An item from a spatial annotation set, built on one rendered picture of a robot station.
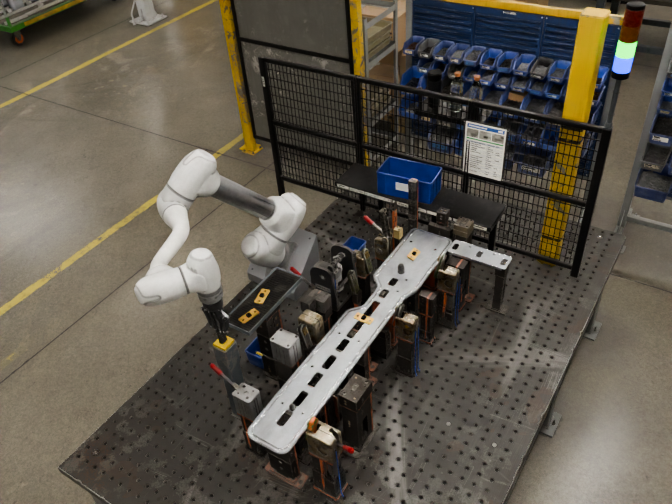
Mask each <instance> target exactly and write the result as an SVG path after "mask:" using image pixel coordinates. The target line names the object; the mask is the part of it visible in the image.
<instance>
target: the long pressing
mask: <svg viewBox="0 0 672 504"><path fill-rule="evenodd" d="M410 241H412V242H410ZM451 244H452V240H451V239H449V238H446V237H443V236H440V235H437V234H434V233H430V232H427V231H424V230H421V229H417V228H413V229H411V230H410V231H409V232H408V233H407V235H406V236H405V237H404V238H403V239H402V241H401V242H400V243H399V244H398V245H397V246H396V248H395V249H394V250H393V251H392V252H391V254H390V255H389V256H388V257H387V258H386V260H385V261H384V262H383V263H382V264H381V266H380V267H379V268H378V269H377V270H376V272H375V273H374V275H373V278H374V281H375V283H376V286H377V289H376V290H375V291H374V292H373V294H372V295H371V296H370V297H369V299H368V300H367V301H366V302H365V303H364V304H363V305H362V306H359V307H354V308H350V309H347V310H346V311H345V312H344V313H343V314H342V315H341V317H340V318H339V319H338V320H337V321H336V323H335V324H334V325H333V326H332V327H331V329H330V330H329V331H328V332H327V333H326V335H325V336H324V337H323V338H322V339H321V341H320V342H319V343H318V344H317V345H316V347H315V348H314V349H313V350H312V351H311V353H310V354H309V355H308V356H307V357H306V359H305V360H304V361H303V362H302V363H301V365H300V366H299V367H298V368H297V369H296V371H295V372H294V373H293V374H292V375H291V377H290V378H289V379H288V380H287V381H286V383H285V384H284V385H283V386H282V387H281V389H280V390H279V391H278V392H277V393H276V395H275V396H274V397H273V398H272V399H271V401H270V402H269V403H268V404H267V405H266V407H265V408H264V409H263V410H262V411H261V413H260V414H259V415H258V416H257V417H256V419H255V420H254V421H253V422H252V423H251V425H250V426H249V427H248V430H247V433H248V436H249V438H250V439H251V440H253V441H254V442H256V443H258V444H260V445H262V446H264V447H265V448H267V449H269V450H271V451H273V452H275V453H277V454H286V453H288V452H290V451H291V450H292V448H293V447H294V446H295V444H296V443H297V442H298V440H299V439H300V438H301V436H302V435H303V434H304V432H305V431H306V430H307V427H308V425H307V423H308V421H309V419H310V418H311V417H312V416H315V417H316V416H317V415H318V414H319V412H320V411H321V410H322V408H323V407H324V406H325V405H326V403H327V402H328V401H329V399H330V398H331V397H332V395H333V394H334V393H335V391H336V390H337V389H338V387H339V386H340V385H341V383H342V382H343V381H344V379H345V378H346V377H347V375H348V374H349V373H350V371H351V370H352V369H353V367H354V366H355V365H356V364H357V362H358V361H359V360H360V358H361V357H362V356H363V354H364V353H365V352H366V350H367V349H368V348H369V346H370V345H371V344H372V342H373V341H374V340H375V338H376V337H377V336H378V334H379V333H380V332H381V330H382V329H383V328H384V326H385V325H386V324H387V322H388V321H389V320H390V319H391V317H392V316H393V315H394V313H395V308H396V306H397V305H398V304H399V302H401V303H403V301H404V300H405V299H406V298H408V297H410V296H412V295H413V294H415V293H417V292H418V290H419V289H420V288H421V286H422V285H423V284H424V282H425V281H426V280H427V278H428V277H429V276H430V274H431V273H432V271H433V270H434V269H435V267H436V266H437V264H438V261H437V260H438V258H439V257H440V255H441V254H442V253H443V254H446V253H447V250H448V248H449V247H450V246H451ZM413 248H416V249H418V250H419V251H420V254H419V255H418V256H417V257H416V258H415V260H414V261H412V260H411V259H410V258H408V257H407V255H408V254H409V253H410V252H411V251H412V249H413ZM434 249H436V250H434ZM400 263H403V264H404V267H405V272H404V273H403V274H399V273H398V265H399V264H400ZM392 279H397V280H398V281H397V283H396V284H395V285H394V286H391V285H389V284H388V283H389V282H390V281H391V280H392ZM406 279H407V281H406ZM383 290H387V291H389V293H388V294H387V295H386V297H385V298H380V297H379V295H380V293H381V292H382V291H383ZM397 291H399V292H397ZM375 301H376V302H379V303H380V304H379V305H378V307H377V308H376V309H375V310H374V312H373V313H372V314H371V316H370V317H371V318H373V319H374V321H373V322H372V323H371V324H370V325H369V324H366V323H364V322H363V323H364V324H363V326H362V327H361V328H360V329H359V331H358V332H357V333H356V335H355V336H354V337H353V338H349V337H347V335H348V333H349V332H350V331H351V330H352V328H353V327H354V326H355V325H356V323H357V322H358V321H359V320H357V319H354V316H355V315H356V313H357V312H359V313H361V314H364V313H365V312H366V311H367V310H368V308H369V307H370V306H371V305H372V303H373V302H375ZM339 333H340V334H339ZM344 339H346V340H348V341H349V343H348V345H347V346H346V347H345V348H344V350H343V351H342V352H338V351H336V348H337V347H338V346H339V345H340V343H341V342H342V341H343V340H344ZM358 341H360V342H358ZM330 356H334V357H336V360H335V361H334V362H333V364H332V365H331V366H330V367H329V369H324V368H322V366H323V365H324V363H325V362H326V361H327V360H328V358H329V357H330ZM311 366H313V367H311ZM317 373H319V374H321V375H322V378H321V379H320V380H319V381H318V383H317V384H316V385H315V386H314V387H310V386H308V383H309V382H310V381H311V380H312V378H313V377H314V376H315V375H316V374H317ZM303 391H304V392H306V393H308V395H307V397H306V398H305V399H304V400H303V402H302V403H301V404H300V405H299V406H295V405H294V406H295V407H296V408H295V410H294V411H291V410H289V405H290V404H291V403H293V402H294V401H295V399H296V398H297V397H298V396H299V394H300V393H301V392H303ZM282 403H283V404H282ZM286 411H290V412H292V413H293V414H292V416H291V417H290V418H289V419H288V421H287V422H286V423H285V424H284V426H279V425H277V422H278V421H279V419H280V418H281V417H282V416H283V414H284V413H285V412H286ZM302 413H304V414H302Z"/></svg>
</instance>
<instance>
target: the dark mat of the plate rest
mask: <svg viewBox="0 0 672 504"><path fill-rule="evenodd" d="M299 279H300V277H297V276H295V275H292V274H290V273H287V272H285V271H282V270H279V269H276V270H275V271H274V272H273V273H272V274H271V275H270V276H269V277H268V278H267V279H266V280H265V281H264V282H263V283H262V284H261V285H260V286H259V287H258V288H257V289H256V290H255V291H254V292H253V293H252V294H251V295H250V296H249V297H248V298H247V299H246V300H245V301H244V302H243V303H242V304H241V305H240V306H239V307H238V308H237V309H236V310H235V311H234V312H233V313H232V314H231V315H230V317H229V323H230V324H233V325H235V326H237V327H239V328H241V329H244V330H246V331H248V332H249V331H250V330H251V329H252V328H253V327H254V326H255V325H256V324H257V323H258V322H259V321H260V320H261V319H262V318H263V317H264V315H265V314H266V313H267V312H268V311H269V310H270V309H271V308H272V307H273V306H274V305H275V304H276V303H277V302H278V301H279V300H280V299H281V298H282V297H283V296H284V294H285V293H286V292H287V291H288V290H289V289H290V288H291V287H292V286H293V285H294V284H295V283H296V282H297V281H298V280H299ZM261 289H268V290H270V292H269V294H268V295H267V297H266V299H265V300H264V302H263V304H259V303H255V302H254V301H255V299H256V298H257V296H258V294H259V293H260V291H261ZM253 308H255V309H256V310H258V311H259V314H258V315H256V316H255V317H253V318H252V319H251V320H249V321H248V322H246V323H245V324H243V323H242V322H240V321H239V318H240V317H242V316H243V315H245V314H246V313H247V312H249V311H250V310H252V309H253Z"/></svg>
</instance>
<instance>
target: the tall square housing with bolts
mask: <svg viewBox="0 0 672 504"><path fill-rule="evenodd" d="M270 344H271V349H272V354H273V359H274V360H277V361H278V362H280V363H277V362H276V365H277V370H278V375H279V377H278V382H279V388H280V389H281V387H282V386H283V385H284V384H285V383H286V381H287V380H288V379H289V378H290V377H291V375H292V374H293V373H294V372H295V371H296V369H297V368H298V367H299V366H300V365H301V357H302V352H301V346H300V339H299V336H298V335H296V334H294V333H291V332H289V331H287V330H284V329H282V328H280V329H279V330H278V331H277V332H276V333H275V334H274V335H273V336H272V337H271V338H270Z"/></svg>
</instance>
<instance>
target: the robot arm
mask: <svg viewBox="0 0 672 504"><path fill-rule="evenodd" d="M216 168H217V163H216V160H215V158H214V157H213V156H212V155H211V154H209V153H208V152H206V151H204V150H201V149H197V150H194V151H192V152H190V153H189V154H188V155H187V156H185V157H184V158H183V159H182V161H181V162H180V163H179V165H178V166H177V167H176V169H175V170H174V172H173V173H172V175H171V177H170V179H169V181H168V183H167V184H166V186H165V187H164V189H163V190H162V191H161V192H160V194H159V195H158V198H157V208H158V212H159V214H160V216H161V218H162V219H163V220H164V222H165V223H166V224H167V225H168V226H169V227H170V228H171V229H172V230H173V231H172V233H171V235H170V236H169V237H168V239H167V240H166V242H165V243H164V244H163V246H162V247H161V248H160V250H159V251H158V253H157V254H156V256H155V257H154V259H153V260H152V262H151V265H150V269H149V271H148V272H147V274H146V276H145V277H144V278H142V279H140V280H139V281H138V282H137V284H136V285H135V288H134V292H135V294H136V297H137V299H138V301H139V302H140V303H141V304H143V305H145V306H156V305H161V304H165V303H168V302H171V301H174V300H176V299H179V298H181V297H183V296H185V295H187V294H190V293H196V292H197V294H198V298H199V300H200V302H202V304H203V306H202V307H201V310H202V311H203V312H204V314H205V316H206V318H207V320H208V322H209V325H210V326H211V327H214V329H215V330H216V334H217V336H218V340H219V343H220V344H224V342H225V341H226V340H227V337H226V332H227V330H228V329H229V317H230V314H226V313H225V311H224V309H223V298H222V297H223V290H222V286H221V282H220V280H221V274H220V269H219V266H218V263H217V262H216V260H215V258H214V256H213V254H212V252H211V251H210V250H208V249H206V248H197V249H194V250H192V251H191V252H190V254H189V256H188V258H187V262H186V263H185V264H183V265H181V266H179V267H176V268H172V267H170V266H168V263H169V262H170V261H171V259H172V258H173V257H174V255H175V254H176V253H177V252H178V250H179V249H180V248H181V246H182V245H183V244H184V242H185V241H186V239H187V237H188V235H189V229H190V228H189V221H188V213H187V212H188V210H189V208H190V207H191V205H192V203H193V202H194V200H195V199H196V198H197V197H208V196H211V197H213V198H215V199H217V200H220V201H222V202H224V203H227V204H229V205H231V206H233V207H236V208H238V209H240V210H243V211H245V212H247V213H249V214H252V215H254V216H256V217H259V220H260V222H261V223H262V224H261V225H260V226H259V227H258V228H256V229H255V230H254V231H253V232H250V233H249V234H247V235H246V236H245V237H244V239H243V241H242V243H241V250H242V253H243V254H244V256H245V257H246V258H247V259H248V260H249V261H250V262H252V263H253V264H256V265H259V266H263V267H266V273H265V277H266V276H268V275H269V274H270V273H271V272H272V271H273V270H274V269H275V268H276V267H279V268H282V269H284V270H287V271H288V267H289V265H290V262H291V260H292V257H293V254H294V252H295V250H296V249H297V247H298V244H297V243H296V242H290V241H288V240H289V239H290V238H291V237H292V235H293V234H294V233H295V231H296V230H297V228H298V227H299V225H300V224H301V222H302V221H303V218H304V216H305V212H306V203H305V202H304V201H303V200H302V199H300V198H299V197H298V196H297V195H295V194H294V193H284V194H282V195H281V196H271V197H268V198H266V197H264V196H262V195H260V194H258V193H256V192H254V191H251V190H249V189H247V188H245V187H243V186H241V185H240V184H238V183H235V182H233V181H231V180H229V179H227V178H225V177H223V176H221V175H219V173H218V171H217V170H216Z"/></svg>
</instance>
